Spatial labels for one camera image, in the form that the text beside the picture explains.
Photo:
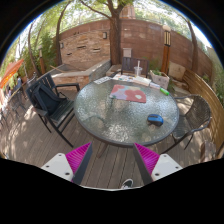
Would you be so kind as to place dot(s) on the pale stone block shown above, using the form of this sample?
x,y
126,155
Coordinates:
x,y
177,70

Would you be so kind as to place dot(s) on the forked tree trunk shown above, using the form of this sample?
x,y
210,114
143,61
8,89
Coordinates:
x,y
115,40

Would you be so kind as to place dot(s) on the curved wooden slat fence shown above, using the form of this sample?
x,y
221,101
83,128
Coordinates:
x,y
206,96

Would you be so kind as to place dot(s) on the black backpack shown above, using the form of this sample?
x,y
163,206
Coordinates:
x,y
46,98

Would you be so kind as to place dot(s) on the colourful printed sheet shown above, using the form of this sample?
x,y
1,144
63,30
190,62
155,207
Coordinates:
x,y
122,78

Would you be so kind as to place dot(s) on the wooden garden lamp post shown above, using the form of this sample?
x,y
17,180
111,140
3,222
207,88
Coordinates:
x,y
166,53

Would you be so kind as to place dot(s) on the thin leaning tree trunk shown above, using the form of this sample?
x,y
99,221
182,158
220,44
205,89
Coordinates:
x,y
58,40

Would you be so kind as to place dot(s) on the white square planter with plant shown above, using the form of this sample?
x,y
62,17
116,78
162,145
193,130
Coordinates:
x,y
160,80

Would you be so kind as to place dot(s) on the blue and black computer mouse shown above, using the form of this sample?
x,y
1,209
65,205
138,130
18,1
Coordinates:
x,y
155,119

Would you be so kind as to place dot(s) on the raised stone garden bed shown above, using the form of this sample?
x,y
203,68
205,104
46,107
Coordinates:
x,y
93,71

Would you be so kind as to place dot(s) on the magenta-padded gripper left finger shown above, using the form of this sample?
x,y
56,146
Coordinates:
x,y
60,163

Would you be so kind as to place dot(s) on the white licence plate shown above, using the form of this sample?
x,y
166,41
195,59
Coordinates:
x,y
102,80

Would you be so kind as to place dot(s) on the brown wicker chair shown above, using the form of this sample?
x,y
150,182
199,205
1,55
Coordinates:
x,y
191,115

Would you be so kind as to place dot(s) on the slim straight tree trunk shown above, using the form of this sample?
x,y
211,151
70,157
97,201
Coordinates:
x,y
194,50

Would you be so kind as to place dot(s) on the open white book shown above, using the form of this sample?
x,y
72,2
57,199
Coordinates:
x,y
142,81

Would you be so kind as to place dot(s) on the dark wooden slatted chair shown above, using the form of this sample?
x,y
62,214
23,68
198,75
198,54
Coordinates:
x,y
128,65

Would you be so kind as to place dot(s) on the small closed pale book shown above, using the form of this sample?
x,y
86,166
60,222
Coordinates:
x,y
155,85

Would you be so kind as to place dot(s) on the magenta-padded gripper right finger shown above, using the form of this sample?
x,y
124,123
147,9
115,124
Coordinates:
x,y
163,164

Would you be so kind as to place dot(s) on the green small bottle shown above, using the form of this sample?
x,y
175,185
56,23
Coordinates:
x,y
164,91

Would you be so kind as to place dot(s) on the orange parasol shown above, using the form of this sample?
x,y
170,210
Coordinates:
x,y
11,70

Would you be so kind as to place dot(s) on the black slatted chair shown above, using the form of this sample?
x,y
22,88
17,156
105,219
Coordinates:
x,y
65,111

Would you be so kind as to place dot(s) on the black wall lamp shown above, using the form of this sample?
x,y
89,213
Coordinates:
x,y
105,35
61,45

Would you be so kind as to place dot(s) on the floral red mouse pad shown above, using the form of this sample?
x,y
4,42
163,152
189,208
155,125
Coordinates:
x,y
128,93

